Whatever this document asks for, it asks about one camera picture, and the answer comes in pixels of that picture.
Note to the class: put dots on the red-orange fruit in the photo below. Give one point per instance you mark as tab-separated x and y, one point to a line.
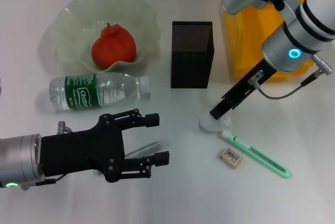
112	48

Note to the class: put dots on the yellow plastic bin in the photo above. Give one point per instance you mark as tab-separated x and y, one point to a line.
243	46

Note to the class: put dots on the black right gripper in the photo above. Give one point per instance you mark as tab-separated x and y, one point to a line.
248	85

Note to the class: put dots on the grey glitter pen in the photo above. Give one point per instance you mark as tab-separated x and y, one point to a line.
149	147

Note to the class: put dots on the white paper ball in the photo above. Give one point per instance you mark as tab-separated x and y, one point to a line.
206	125

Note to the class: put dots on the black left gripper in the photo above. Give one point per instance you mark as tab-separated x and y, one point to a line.
83	150

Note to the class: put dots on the beige eraser with barcode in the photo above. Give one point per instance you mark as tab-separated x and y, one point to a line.
231	158

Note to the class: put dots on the clear water bottle green label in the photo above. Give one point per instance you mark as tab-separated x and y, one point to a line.
78	91

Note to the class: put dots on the black mesh pen holder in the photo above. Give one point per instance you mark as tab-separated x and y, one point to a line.
192	72

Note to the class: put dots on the pale green wavy glass plate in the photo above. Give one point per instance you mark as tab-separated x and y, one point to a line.
78	25

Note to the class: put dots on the mint green utility knife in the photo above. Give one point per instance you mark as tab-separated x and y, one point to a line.
251	152

